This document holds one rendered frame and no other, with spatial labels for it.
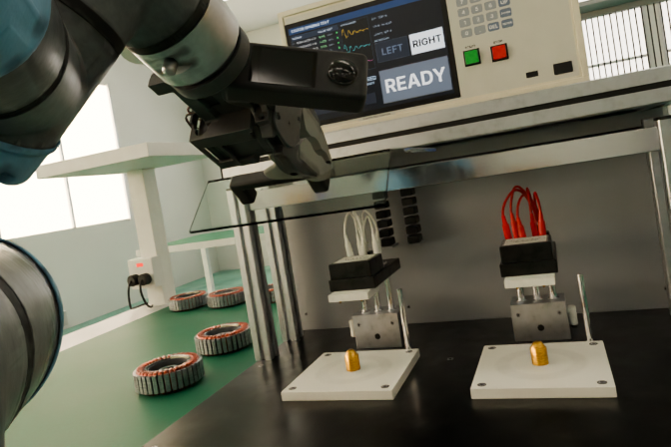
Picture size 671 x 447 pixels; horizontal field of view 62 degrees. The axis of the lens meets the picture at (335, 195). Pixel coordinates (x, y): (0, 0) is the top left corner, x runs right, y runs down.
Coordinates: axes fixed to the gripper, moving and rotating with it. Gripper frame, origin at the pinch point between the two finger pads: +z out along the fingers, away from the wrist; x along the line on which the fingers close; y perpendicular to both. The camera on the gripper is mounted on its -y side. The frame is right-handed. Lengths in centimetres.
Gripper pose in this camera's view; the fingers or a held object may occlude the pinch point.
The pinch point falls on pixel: (329, 167)
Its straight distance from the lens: 59.4
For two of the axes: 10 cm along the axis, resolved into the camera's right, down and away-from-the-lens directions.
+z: 3.9, 4.3, 8.2
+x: -0.4, 8.9, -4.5
